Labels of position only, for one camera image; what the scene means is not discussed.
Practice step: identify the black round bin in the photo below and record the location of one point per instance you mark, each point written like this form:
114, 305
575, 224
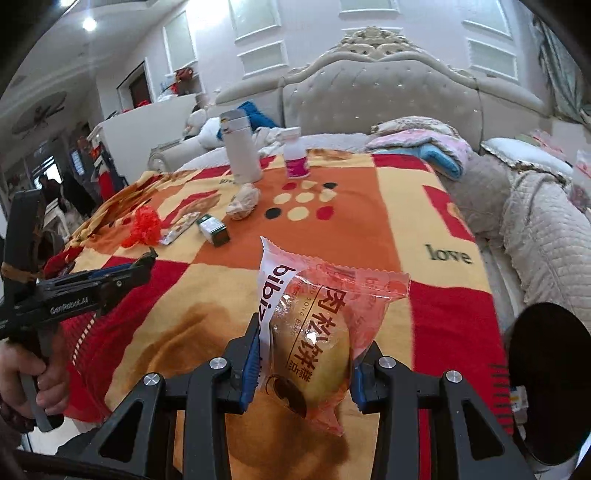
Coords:
549, 383

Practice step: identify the white plush toy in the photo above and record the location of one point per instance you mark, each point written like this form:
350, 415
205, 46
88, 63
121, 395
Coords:
207, 131

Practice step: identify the small green and white box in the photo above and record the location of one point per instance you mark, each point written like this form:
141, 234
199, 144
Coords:
213, 230

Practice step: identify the patterned beige pillow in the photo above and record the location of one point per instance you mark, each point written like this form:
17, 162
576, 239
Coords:
415, 123

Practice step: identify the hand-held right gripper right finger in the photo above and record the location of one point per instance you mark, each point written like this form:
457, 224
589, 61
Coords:
358, 390

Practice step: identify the blue folded towel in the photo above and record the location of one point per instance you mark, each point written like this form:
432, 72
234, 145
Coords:
429, 161

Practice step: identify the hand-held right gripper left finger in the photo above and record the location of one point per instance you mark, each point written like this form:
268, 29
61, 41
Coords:
251, 364

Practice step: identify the round ceiling light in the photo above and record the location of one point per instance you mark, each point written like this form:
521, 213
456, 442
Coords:
89, 24

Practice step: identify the orange pastry packet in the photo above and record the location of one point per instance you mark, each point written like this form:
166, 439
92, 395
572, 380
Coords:
314, 332

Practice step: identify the white thermos bottle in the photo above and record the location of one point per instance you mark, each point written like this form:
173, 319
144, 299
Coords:
242, 152

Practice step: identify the grey fleece cushion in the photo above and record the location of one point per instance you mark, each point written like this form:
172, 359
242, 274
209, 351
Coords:
480, 194

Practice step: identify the beige tufted headboard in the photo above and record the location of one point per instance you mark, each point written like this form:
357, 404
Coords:
383, 97

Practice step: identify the beige quilted cover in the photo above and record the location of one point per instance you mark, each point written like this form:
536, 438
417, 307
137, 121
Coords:
549, 240

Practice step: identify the white crumpled cloth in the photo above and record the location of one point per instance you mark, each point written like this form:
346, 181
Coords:
271, 141

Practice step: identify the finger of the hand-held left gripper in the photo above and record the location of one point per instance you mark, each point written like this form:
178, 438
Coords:
129, 277
104, 273

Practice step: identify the white pillow gold trim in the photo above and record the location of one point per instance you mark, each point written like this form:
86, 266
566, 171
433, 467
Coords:
521, 154

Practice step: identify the blue cloth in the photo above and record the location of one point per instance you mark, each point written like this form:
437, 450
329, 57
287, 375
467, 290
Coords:
258, 115

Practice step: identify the white partition cabinet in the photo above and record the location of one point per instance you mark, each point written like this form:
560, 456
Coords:
138, 134

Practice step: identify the red and orange printed blanket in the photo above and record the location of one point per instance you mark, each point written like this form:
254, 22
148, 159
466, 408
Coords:
323, 240

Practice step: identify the flat snack wrapper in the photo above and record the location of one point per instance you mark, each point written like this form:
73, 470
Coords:
181, 227

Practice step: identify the person's left hand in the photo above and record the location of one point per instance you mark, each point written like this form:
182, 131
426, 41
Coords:
51, 387

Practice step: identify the green patterned curtain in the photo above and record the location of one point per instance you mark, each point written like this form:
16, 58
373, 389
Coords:
563, 69

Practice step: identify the pink folded blanket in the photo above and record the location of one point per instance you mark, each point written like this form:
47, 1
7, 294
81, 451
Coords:
429, 138

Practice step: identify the white pill bottle pink label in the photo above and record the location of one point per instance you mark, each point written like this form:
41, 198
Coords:
295, 159

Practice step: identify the red decoration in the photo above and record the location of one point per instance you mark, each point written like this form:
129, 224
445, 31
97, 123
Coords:
183, 76

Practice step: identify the red mesh ball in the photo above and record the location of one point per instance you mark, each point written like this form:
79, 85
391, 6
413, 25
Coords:
144, 227

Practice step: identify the ceiling medallion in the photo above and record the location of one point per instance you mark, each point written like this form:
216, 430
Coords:
39, 113

